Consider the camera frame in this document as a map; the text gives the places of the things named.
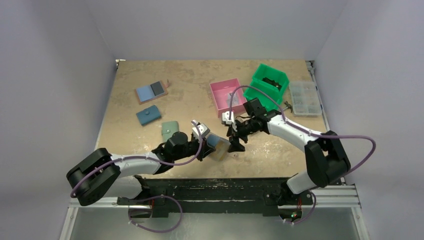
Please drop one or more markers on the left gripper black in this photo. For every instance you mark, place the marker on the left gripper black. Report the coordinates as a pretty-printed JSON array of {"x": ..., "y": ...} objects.
[{"x": 205, "y": 149}]

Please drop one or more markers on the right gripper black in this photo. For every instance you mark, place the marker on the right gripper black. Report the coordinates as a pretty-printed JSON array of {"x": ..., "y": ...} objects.
[{"x": 237, "y": 131}]

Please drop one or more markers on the beige card holder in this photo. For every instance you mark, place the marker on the beige card holder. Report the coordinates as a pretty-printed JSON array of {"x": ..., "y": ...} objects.
[{"x": 213, "y": 138}]

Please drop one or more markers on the tan card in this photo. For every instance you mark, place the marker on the tan card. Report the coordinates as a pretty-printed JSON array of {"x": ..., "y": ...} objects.
[{"x": 221, "y": 150}]

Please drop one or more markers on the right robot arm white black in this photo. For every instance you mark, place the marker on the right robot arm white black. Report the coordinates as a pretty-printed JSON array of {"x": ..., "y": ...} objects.
[{"x": 325, "y": 157}]

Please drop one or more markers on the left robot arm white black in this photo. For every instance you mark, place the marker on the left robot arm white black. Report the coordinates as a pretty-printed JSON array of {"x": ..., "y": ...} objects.
[{"x": 103, "y": 174}]

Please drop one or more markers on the cards in pink box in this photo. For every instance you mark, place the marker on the cards in pink box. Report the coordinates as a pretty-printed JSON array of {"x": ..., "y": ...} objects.
[{"x": 232, "y": 99}]

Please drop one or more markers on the green card holder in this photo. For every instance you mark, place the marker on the green card holder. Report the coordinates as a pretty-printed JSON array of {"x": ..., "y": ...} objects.
[{"x": 169, "y": 128}]

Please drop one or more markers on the blue card holder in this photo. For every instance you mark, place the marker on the blue card holder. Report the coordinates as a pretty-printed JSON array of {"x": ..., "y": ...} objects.
[{"x": 148, "y": 115}]

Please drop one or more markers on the open brown card holder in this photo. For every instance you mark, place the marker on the open brown card holder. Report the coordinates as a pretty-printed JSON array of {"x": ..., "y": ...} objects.
[{"x": 152, "y": 91}]

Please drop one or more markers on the front green bin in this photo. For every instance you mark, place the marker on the front green bin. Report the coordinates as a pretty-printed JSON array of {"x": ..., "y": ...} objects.
[{"x": 269, "y": 95}]

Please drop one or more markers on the green bin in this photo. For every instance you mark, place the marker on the green bin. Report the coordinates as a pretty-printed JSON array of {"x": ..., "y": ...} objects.
[
  {"x": 269, "y": 95},
  {"x": 265, "y": 71}
]

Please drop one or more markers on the pink box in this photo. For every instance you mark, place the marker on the pink box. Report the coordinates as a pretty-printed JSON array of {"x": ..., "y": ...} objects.
[{"x": 219, "y": 91}]

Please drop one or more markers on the hammer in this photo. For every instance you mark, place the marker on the hammer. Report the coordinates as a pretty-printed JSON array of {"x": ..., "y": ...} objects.
[{"x": 287, "y": 106}]

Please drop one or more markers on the black object in bin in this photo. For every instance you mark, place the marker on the black object in bin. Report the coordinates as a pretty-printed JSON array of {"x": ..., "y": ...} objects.
[{"x": 272, "y": 82}]

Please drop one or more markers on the rear green bin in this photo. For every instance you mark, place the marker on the rear green bin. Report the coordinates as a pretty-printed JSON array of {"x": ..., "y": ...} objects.
[{"x": 265, "y": 71}]

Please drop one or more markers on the clear screw organizer box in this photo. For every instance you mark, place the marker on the clear screw organizer box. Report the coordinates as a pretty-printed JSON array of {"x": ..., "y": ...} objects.
[{"x": 305, "y": 99}]

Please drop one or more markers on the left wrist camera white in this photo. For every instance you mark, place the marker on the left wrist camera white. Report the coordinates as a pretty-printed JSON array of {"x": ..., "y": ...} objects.
[{"x": 199, "y": 130}]

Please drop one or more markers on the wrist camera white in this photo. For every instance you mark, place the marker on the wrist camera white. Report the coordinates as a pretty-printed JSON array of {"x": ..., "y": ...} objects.
[
  {"x": 227, "y": 118},
  {"x": 199, "y": 130}
]

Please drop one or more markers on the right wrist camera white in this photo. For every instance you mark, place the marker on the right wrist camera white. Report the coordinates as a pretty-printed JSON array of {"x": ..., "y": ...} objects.
[{"x": 227, "y": 118}]

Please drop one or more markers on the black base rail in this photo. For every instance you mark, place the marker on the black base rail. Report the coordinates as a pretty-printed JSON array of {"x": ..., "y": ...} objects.
[{"x": 213, "y": 196}]

